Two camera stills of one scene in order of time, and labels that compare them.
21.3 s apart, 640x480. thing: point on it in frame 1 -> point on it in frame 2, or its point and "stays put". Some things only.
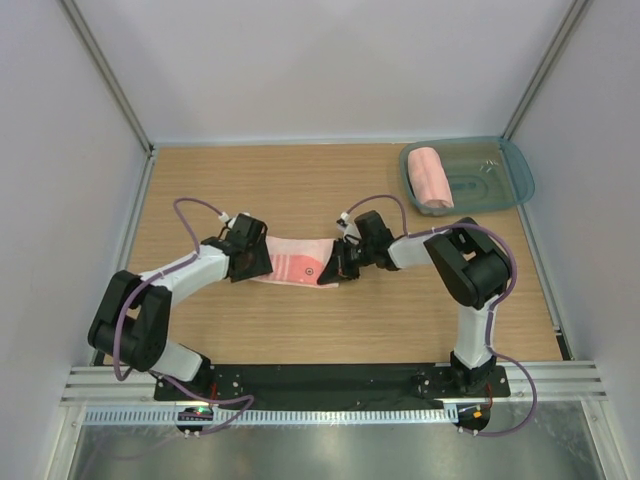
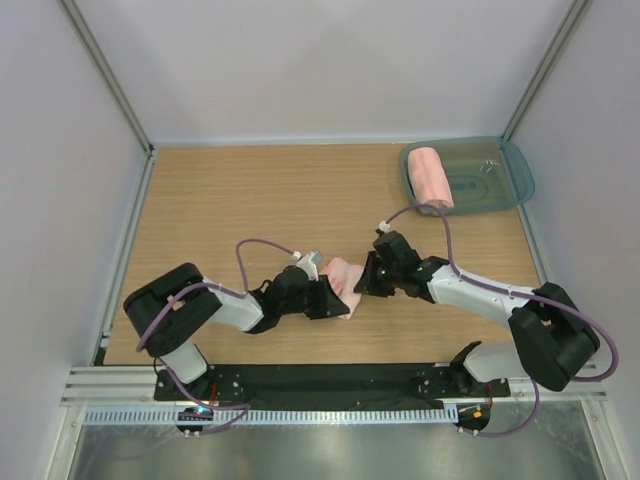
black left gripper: (261, 266) -> (327, 304)
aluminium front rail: (133, 387) stays put
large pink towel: (429, 179) stays put
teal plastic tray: (484, 174) stays put
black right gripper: (338, 266) -> (367, 284)
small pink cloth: (297, 261) -> (342, 277)
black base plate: (320, 384) stays put
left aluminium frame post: (103, 58) stays put
